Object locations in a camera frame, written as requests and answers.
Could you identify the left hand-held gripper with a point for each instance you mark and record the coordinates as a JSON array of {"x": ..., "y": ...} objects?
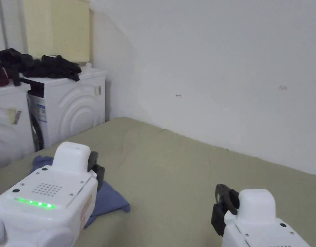
[{"x": 44, "y": 213}]

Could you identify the blue garment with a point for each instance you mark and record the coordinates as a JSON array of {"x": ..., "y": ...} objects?
[{"x": 110, "y": 199}]

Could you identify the bed with pale green sheet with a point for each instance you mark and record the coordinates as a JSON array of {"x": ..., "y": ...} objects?
[{"x": 173, "y": 167}]

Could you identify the white washing machine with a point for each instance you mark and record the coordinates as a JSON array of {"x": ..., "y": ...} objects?
[
  {"x": 73, "y": 108},
  {"x": 6, "y": 128}
]

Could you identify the pale yellow perforated hamper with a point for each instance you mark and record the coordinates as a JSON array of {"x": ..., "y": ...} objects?
[{"x": 57, "y": 28}]

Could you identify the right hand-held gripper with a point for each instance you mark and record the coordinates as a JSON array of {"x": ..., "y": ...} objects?
[{"x": 255, "y": 221}]

